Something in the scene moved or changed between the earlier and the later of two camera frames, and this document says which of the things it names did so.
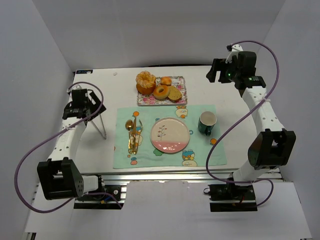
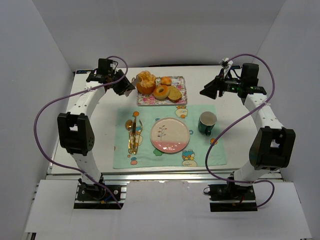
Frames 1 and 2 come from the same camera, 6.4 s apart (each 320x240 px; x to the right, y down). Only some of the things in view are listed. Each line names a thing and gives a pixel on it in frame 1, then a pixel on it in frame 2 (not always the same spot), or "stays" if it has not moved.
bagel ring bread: x=163 y=94 stays
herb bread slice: x=175 y=94 stays
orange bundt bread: x=145 y=82 stays
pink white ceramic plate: x=170 y=135 stays
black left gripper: x=92 y=103 -> x=121 y=83
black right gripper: x=215 y=69 -> x=220 y=85
